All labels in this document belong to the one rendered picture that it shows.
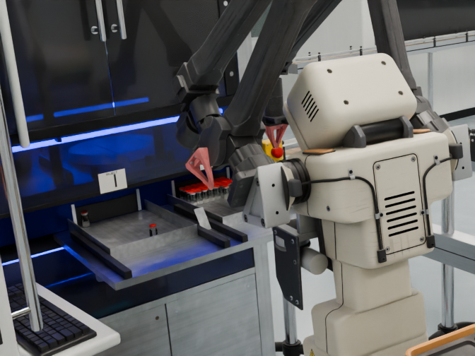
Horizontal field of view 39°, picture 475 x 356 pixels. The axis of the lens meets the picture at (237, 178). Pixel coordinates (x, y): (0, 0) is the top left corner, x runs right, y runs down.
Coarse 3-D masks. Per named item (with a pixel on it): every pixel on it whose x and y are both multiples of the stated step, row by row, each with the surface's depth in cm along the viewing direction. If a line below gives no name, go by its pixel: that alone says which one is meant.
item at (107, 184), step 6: (102, 174) 195; (108, 174) 196; (120, 174) 198; (102, 180) 196; (108, 180) 197; (114, 180) 198; (120, 180) 199; (126, 180) 200; (102, 186) 196; (108, 186) 197; (114, 186) 198; (120, 186) 199; (126, 186) 200; (102, 192) 196
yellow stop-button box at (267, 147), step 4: (264, 140) 230; (268, 140) 229; (264, 144) 225; (268, 144) 225; (280, 144) 228; (264, 148) 226; (268, 148) 226; (272, 148) 226; (264, 152) 226; (268, 152) 226; (272, 156) 227; (276, 160) 229
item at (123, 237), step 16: (160, 208) 203; (96, 224) 203; (112, 224) 202; (128, 224) 201; (144, 224) 199; (160, 224) 198; (176, 224) 196; (192, 224) 187; (96, 240) 180; (112, 240) 188; (128, 240) 187; (144, 240) 177; (160, 240) 180; (176, 240) 183; (112, 256) 173
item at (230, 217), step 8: (168, 200) 217; (176, 200) 212; (216, 200) 217; (224, 200) 216; (192, 208) 204; (208, 208) 209; (216, 208) 208; (224, 208) 208; (232, 208) 207; (240, 208) 206; (208, 216) 196; (216, 216) 192; (224, 216) 190; (232, 216) 191; (240, 216) 193; (224, 224) 190; (232, 224) 192
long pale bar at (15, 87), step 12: (0, 0) 165; (0, 12) 165; (0, 24) 166; (12, 48) 168; (12, 60) 169; (12, 72) 169; (12, 84) 170; (12, 96) 171; (24, 120) 173; (24, 132) 174; (24, 144) 174
